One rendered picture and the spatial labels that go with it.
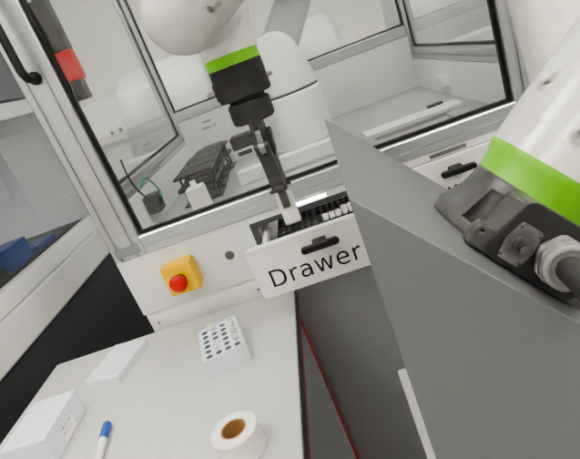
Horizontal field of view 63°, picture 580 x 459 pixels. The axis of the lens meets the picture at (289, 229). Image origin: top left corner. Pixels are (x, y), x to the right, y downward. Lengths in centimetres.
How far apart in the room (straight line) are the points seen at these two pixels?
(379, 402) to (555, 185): 97
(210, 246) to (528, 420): 79
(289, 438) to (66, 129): 75
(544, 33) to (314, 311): 77
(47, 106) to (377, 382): 100
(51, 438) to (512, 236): 81
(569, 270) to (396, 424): 105
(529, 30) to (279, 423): 63
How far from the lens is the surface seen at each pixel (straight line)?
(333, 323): 119
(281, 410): 79
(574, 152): 48
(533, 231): 44
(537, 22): 69
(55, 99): 111
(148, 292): 118
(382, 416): 138
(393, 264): 36
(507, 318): 41
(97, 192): 112
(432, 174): 107
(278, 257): 93
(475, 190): 50
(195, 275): 109
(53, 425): 99
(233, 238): 109
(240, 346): 91
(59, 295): 157
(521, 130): 49
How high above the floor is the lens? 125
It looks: 20 degrees down
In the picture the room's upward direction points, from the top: 21 degrees counter-clockwise
